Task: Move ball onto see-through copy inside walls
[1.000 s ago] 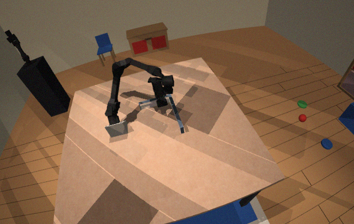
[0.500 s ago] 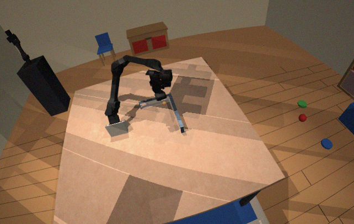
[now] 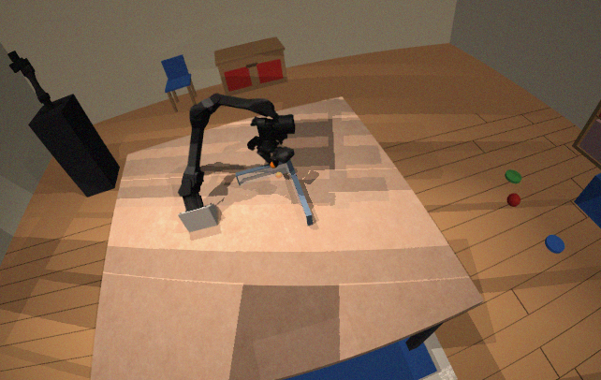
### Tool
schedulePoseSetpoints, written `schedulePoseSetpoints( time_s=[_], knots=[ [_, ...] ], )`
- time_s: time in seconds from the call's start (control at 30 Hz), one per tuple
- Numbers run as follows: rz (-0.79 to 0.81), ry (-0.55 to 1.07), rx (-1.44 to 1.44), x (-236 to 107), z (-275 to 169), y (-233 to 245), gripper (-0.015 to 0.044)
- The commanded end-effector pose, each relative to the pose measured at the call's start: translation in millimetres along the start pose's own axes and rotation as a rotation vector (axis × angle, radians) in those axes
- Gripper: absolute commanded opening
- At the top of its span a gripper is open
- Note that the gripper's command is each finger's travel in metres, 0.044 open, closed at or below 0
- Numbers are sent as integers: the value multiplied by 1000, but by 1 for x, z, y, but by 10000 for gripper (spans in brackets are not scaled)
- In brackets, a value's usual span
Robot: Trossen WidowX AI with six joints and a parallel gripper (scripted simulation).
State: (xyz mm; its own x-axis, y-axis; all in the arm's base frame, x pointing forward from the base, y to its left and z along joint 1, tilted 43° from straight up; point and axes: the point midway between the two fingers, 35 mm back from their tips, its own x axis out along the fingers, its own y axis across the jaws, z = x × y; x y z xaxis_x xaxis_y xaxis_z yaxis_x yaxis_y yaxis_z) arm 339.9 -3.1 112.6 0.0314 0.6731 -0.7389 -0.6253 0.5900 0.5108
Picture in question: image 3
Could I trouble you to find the blue l-shaped wall top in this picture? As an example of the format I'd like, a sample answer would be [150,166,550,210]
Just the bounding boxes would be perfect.
[235,159,313,226]

